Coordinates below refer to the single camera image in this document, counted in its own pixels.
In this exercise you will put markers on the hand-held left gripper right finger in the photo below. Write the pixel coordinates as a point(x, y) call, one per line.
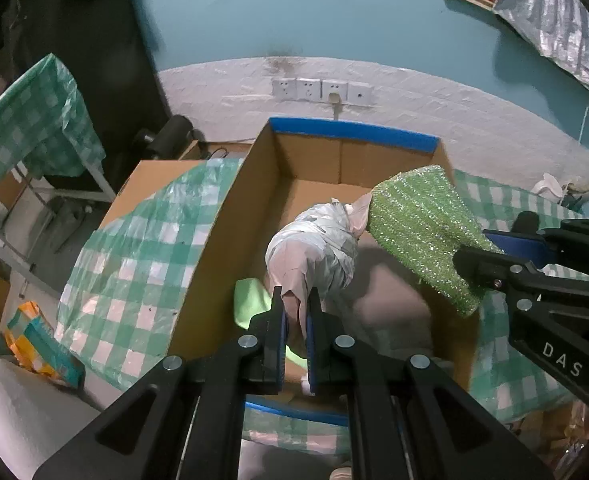
point(311, 355)

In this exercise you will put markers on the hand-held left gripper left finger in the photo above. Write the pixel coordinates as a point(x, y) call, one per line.
point(280, 340)

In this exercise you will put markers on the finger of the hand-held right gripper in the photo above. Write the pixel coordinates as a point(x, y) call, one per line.
point(484, 267)
point(519, 244)

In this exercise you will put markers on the neon green cloth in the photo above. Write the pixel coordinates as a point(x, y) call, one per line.
point(249, 305)

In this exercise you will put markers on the green sparkly cloth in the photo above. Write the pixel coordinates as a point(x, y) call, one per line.
point(419, 220)

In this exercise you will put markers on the pale patterned cloth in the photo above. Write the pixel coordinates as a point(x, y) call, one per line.
point(314, 250)

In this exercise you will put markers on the cardboard box blue edge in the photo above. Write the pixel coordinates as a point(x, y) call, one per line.
point(319, 160)

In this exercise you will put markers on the white electric kettle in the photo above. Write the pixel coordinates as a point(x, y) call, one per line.
point(549, 186)

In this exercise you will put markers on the beige shoe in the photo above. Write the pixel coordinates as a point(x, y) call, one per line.
point(342, 474)

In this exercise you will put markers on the green checked plastic tablecloth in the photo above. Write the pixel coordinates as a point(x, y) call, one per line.
point(139, 260)

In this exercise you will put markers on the brown cardboard sheet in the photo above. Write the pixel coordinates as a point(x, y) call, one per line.
point(149, 180)

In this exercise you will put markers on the black cylindrical device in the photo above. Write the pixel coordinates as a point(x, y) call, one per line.
point(172, 135)

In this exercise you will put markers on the silver foil sheet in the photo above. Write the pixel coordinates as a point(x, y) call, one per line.
point(554, 10)

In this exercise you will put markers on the orange and teal bag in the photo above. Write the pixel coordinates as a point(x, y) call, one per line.
point(39, 345)

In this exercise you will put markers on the green checked side table cover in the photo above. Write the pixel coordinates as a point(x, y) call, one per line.
point(34, 120)

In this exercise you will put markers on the white wall socket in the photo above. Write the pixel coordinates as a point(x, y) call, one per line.
point(309, 89)
point(361, 94)
point(284, 88)
point(334, 89)

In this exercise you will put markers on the grey metal table frame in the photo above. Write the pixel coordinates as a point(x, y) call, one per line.
point(89, 187)

